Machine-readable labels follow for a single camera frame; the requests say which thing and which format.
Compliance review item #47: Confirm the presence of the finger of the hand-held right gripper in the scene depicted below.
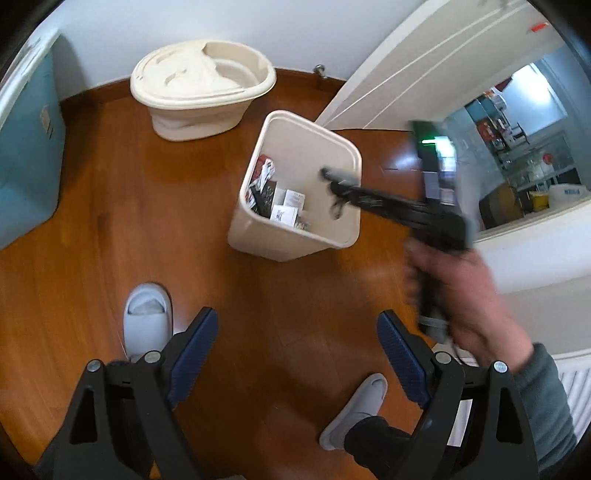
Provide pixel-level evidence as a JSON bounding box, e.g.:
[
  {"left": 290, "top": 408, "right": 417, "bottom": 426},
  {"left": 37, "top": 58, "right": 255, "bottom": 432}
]
[
  {"left": 329, "top": 187, "right": 414, "bottom": 227},
  {"left": 322, "top": 167, "right": 416, "bottom": 210}
]

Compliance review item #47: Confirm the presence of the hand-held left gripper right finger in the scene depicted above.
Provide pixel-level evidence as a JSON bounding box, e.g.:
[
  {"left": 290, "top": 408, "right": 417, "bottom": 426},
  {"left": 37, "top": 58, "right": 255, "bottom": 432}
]
[{"left": 377, "top": 311, "right": 541, "bottom": 480}]

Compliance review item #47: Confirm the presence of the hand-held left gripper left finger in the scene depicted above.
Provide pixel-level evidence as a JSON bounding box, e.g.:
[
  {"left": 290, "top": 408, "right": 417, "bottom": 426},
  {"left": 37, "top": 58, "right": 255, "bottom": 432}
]
[{"left": 34, "top": 307, "right": 219, "bottom": 480}]

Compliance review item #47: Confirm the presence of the cream plastic bin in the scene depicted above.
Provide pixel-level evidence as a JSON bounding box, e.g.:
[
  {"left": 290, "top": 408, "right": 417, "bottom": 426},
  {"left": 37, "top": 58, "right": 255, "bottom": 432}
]
[{"left": 227, "top": 110, "right": 363, "bottom": 263}]

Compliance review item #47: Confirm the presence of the person's right forearm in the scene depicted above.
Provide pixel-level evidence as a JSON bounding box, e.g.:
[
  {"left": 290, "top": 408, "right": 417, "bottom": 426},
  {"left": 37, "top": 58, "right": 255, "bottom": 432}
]
[{"left": 510, "top": 342, "right": 578, "bottom": 472}]

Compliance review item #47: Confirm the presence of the person's right hand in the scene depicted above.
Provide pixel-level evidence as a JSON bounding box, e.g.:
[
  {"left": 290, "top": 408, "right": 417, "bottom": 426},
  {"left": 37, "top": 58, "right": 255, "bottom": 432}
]
[{"left": 404, "top": 242, "right": 536, "bottom": 370}]

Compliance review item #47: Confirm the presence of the grey slipper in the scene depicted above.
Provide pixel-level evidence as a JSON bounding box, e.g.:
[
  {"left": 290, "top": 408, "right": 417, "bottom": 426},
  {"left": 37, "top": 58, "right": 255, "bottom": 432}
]
[
  {"left": 122, "top": 282, "right": 175, "bottom": 363},
  {"left": 320, "top": 373, "right": 389, "bottom": 452}
]

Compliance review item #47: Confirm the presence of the person's right leg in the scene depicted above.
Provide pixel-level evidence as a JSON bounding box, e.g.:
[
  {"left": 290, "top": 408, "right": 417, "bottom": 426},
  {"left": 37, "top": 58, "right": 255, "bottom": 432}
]
[{"left": 344, "top": 415, "right": 416, "bottom": 480}]

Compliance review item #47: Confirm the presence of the white cardboard box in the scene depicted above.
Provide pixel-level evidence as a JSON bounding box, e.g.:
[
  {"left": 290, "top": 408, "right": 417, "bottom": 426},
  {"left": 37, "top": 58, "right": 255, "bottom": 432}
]
[{"left": 270, "top": 205, "right": 298, "bottom": 227}]

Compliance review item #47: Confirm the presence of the cluttered shelf unit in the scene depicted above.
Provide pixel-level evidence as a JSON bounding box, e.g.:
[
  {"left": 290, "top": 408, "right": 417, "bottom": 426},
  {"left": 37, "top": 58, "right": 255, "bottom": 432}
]
[{"left": 466, "top": 76, "right": 580, "bottom": 185}]

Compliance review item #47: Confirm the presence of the white door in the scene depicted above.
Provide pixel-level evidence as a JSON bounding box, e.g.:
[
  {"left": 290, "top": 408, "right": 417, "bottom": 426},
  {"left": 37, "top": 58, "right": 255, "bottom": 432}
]
[{"left": 314, "top": 0, "right": 571, "bottom": 132}]

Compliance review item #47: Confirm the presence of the white radiator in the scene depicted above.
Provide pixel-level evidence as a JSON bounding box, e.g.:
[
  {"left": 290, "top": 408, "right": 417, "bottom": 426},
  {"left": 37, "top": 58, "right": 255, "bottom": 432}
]
[{"left": 551, "top": 350, "right": 591, "bottom": 444}]

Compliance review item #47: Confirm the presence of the cream foot tub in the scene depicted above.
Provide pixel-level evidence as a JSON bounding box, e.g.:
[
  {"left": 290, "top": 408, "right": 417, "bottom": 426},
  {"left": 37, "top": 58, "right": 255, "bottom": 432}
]
[{"left": 130, "top": 41, "right": 278, "bottom": 142}]

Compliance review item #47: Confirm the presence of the teal storage box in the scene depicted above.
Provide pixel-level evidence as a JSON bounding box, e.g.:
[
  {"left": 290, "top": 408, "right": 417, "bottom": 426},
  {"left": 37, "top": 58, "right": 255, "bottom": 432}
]
[{"left": 0, "top": 32, "right": 65, "bottom": 250}]

